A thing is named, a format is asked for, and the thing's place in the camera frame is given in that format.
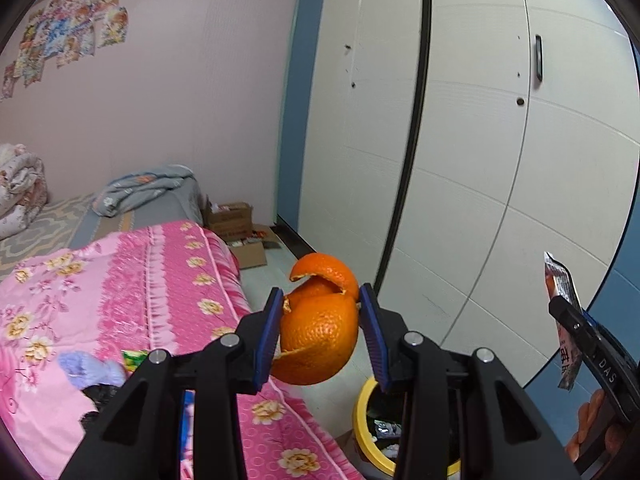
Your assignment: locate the yellow round waste bin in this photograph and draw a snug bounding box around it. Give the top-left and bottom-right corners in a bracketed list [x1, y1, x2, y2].
[352, 376, 461, 478]

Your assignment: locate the blue packet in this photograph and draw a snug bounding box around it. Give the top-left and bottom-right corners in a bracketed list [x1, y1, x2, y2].
[179, 390, 197, 463]

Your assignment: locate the grey floral quilt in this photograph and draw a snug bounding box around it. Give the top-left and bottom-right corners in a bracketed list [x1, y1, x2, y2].
[92, 164, 204, 226]

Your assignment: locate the purple yarn bundle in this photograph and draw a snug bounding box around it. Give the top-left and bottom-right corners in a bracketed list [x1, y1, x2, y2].
[58, 351, 126, 389]

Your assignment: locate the white wardrobe with blue sides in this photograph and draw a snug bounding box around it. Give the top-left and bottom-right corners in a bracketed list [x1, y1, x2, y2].
[276, 0, 640, 413]

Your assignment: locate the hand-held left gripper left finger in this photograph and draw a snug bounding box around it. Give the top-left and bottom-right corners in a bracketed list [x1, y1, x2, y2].
[60, 287, 285, 480]

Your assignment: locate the cluster of cartoon wall posters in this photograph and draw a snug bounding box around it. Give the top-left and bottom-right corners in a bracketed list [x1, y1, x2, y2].
[0, 0, 129, 102]

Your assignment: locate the pile of crumpled wrappers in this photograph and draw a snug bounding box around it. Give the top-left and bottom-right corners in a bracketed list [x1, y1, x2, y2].
[367, 400, 405, 458]

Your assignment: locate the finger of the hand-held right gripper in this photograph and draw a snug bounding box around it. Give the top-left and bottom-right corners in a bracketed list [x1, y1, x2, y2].
[548, 296, 601, 361]

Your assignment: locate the orange peel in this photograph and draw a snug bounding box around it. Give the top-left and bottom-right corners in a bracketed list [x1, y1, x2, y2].
[270, 252, 361, 387]

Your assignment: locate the pink floral blanket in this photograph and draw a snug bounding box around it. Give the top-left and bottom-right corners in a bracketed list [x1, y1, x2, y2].
[0, 221, 366, 480]

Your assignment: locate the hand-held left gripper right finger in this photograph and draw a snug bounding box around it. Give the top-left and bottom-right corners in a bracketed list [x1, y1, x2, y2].
[359, 284, 583, 480]

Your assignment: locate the upright cardboard box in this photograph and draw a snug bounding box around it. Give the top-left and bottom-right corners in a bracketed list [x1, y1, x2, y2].
[202, 199, 254, 242]

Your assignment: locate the person's right hand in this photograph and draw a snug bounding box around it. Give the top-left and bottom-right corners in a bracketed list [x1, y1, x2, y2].
[567, 389, 625, 461]

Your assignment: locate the black plastic bag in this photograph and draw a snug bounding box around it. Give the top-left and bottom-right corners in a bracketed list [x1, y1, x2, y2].
[80, 384, 122, 433]

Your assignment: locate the open low cardboard box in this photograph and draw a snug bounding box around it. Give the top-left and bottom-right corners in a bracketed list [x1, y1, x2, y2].
[226, 225, 282, 271]

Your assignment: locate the grey patterned bed sheet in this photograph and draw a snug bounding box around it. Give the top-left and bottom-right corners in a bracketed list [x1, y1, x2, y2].
[0, 192, 137, 281]

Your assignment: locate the red and white snack wrapper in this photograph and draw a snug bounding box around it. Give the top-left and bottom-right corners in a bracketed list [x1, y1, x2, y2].
[544, 252, 584, 392]

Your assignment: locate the folded pale floral quilt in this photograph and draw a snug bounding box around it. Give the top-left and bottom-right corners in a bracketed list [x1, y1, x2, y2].
[0, 143, 50, 242]

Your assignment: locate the green snack packet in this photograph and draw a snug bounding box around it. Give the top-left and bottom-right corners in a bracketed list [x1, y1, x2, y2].
[121, 349, 150, 373]

